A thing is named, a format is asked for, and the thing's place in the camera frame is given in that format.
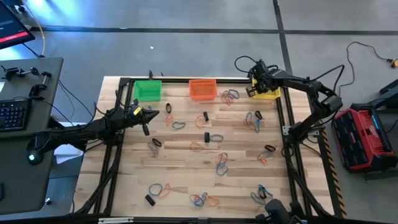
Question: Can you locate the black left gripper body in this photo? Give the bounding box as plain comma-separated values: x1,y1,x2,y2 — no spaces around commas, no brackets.
130,107,151,137

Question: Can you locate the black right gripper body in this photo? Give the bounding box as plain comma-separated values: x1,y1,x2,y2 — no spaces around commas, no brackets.
245,70,276,98

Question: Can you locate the yellow plastic basket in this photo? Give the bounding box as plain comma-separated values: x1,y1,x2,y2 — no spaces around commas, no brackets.
251,77,282,100

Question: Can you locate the green plastic basket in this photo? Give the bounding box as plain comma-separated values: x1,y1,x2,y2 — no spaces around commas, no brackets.
133,80,163,102

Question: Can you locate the orange plastic basket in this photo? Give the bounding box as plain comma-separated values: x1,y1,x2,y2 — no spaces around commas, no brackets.
188,78,218,101

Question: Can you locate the white paper sheet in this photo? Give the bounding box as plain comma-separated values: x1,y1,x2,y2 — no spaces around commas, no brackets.
55,122,85,165

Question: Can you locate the black metal clamp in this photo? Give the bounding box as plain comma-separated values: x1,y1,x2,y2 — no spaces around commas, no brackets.
29,71,53,101
1,66,40,81

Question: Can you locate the red black tool case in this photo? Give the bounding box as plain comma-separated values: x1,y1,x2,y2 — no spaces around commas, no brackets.
331,104,398,173

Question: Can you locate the black computer mouse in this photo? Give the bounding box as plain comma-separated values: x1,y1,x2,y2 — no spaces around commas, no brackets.
25,148,45,166

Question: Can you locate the orange black hazard strip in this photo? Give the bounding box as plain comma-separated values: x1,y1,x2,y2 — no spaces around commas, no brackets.
306,86,348,218

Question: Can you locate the black stand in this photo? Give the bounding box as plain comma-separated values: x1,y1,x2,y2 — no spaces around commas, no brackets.
349,79,398,111

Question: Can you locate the black backlit keyboard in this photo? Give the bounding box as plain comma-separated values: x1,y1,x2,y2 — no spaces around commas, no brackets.
0,98,32,133

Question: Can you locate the grey desk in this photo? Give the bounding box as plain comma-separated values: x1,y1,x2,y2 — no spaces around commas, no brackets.
0,57,65,215

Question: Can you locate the black computer monitor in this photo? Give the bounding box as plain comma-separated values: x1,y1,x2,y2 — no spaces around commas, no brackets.
0,1,36,50

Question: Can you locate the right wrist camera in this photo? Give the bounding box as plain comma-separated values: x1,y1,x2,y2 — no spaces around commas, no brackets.
252,60,269,74

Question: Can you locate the black right camera cable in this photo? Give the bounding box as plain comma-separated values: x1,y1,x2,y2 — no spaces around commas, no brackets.
234,55,261,75

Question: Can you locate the black aluminium table frame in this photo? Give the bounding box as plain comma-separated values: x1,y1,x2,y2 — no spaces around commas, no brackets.
73,76,335,218

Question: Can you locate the black desk cable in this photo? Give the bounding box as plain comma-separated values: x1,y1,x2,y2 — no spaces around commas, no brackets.
57,79,94,125

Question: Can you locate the black floor cable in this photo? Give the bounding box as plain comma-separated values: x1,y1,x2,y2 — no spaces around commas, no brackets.
338,41,393,103

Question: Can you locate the silver metal bracket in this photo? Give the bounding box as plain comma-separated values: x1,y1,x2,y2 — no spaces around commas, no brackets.
98,217,134,224

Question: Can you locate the beige cable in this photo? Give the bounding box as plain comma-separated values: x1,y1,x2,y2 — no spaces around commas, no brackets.
21,0,47,57

